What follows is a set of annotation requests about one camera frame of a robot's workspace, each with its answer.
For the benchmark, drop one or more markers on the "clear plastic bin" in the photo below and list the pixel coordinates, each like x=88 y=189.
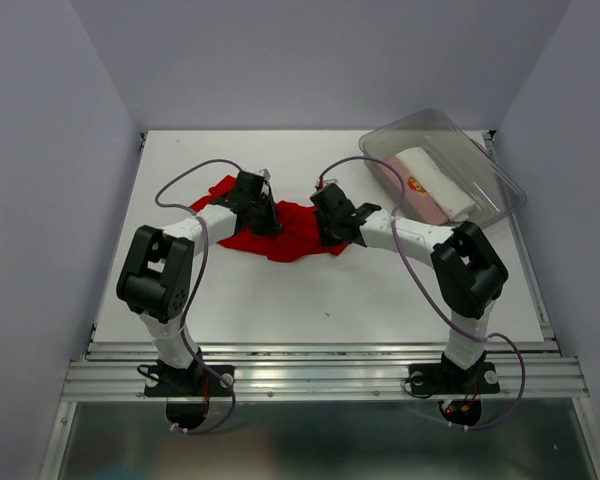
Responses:
x=462 y=158

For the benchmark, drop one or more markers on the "rolled white t-shirt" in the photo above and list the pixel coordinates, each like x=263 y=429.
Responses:
x=428 y=180

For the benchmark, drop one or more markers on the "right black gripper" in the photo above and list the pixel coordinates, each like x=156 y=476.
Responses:
x=325 y=240

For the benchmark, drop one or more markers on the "aluminium mounting rail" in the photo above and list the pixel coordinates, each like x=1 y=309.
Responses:
x=331 y=372

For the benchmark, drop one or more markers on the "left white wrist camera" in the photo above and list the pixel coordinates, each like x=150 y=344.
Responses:
x=265 y=174

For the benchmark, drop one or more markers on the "red t-shirt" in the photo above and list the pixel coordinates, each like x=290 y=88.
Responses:
x=299 y=236

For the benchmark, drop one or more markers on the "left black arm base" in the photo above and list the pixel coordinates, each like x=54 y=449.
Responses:
x=164 y=381

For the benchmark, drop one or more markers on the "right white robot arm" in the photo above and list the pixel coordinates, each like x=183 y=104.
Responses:
x=456 y=268

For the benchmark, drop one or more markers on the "rolled pink t-shirt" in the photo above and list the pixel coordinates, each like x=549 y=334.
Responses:
x=418 y=204

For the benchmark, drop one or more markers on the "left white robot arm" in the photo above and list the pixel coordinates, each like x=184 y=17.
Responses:
x=156 y=280

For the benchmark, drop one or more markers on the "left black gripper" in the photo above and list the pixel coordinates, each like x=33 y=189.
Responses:
x=272 y=226

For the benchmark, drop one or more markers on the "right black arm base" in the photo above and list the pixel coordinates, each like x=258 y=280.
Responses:
x=446 y=378

